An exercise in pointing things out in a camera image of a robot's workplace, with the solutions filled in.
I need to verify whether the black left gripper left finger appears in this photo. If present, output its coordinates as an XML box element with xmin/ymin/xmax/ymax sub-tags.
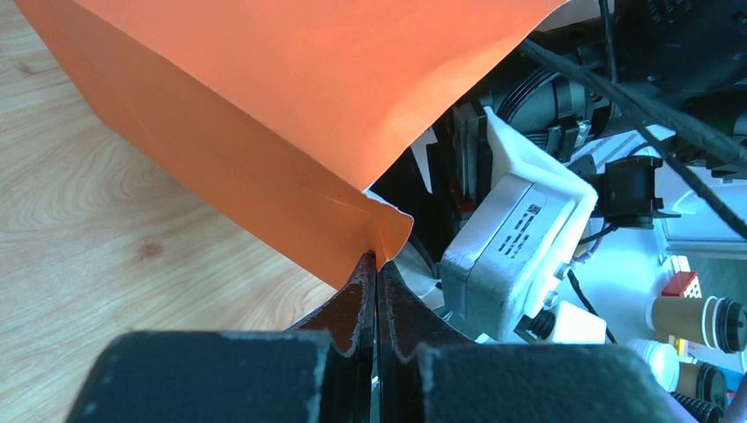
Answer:
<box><xmin>67</xmin><ymin>253</ymin><xmax>376</xmax><ymax>422</ymax></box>

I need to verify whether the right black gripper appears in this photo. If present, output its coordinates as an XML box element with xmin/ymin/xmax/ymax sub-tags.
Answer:
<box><xmin>373</xmin><ymin>1</ymin><xmax>746</xmax><ymax>234</ymax></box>

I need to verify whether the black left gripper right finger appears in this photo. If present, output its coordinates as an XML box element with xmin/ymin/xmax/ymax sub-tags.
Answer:
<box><xmin>377</xmin><ymin>263</ymin><xmax>684</xmax><ymax>422</ymax></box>

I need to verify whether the orange paper bag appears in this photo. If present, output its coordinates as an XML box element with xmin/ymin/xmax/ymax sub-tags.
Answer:
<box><xmin>18</xmin><ymin>0</ymin><xmax>558</xmax><ymax>288</ymax></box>

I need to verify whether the small red white box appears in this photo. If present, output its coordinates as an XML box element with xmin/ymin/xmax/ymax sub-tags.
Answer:
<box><xmin>661</xmin><ymin>271</ymin><xmax>703</xmax><ymax>298</ymax></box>

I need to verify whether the background white cup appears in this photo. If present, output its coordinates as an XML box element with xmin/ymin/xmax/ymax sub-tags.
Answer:
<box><xmin>625</xmin><ymin>338</ymin><xmax>680</xmax><ymax>392</ymax></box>

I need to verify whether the background lidded paper cup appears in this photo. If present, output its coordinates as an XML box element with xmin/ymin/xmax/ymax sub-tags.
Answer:
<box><xmin>644</xmin><ymin>296</ymin><xmax>746</xmax><ymax>353</ymax></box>

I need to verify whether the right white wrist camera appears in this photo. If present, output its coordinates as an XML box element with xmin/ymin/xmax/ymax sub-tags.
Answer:
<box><xmin>440</xmin><ymin>108</ymin><xmax>598</xmax><ymax>341</ymax></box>

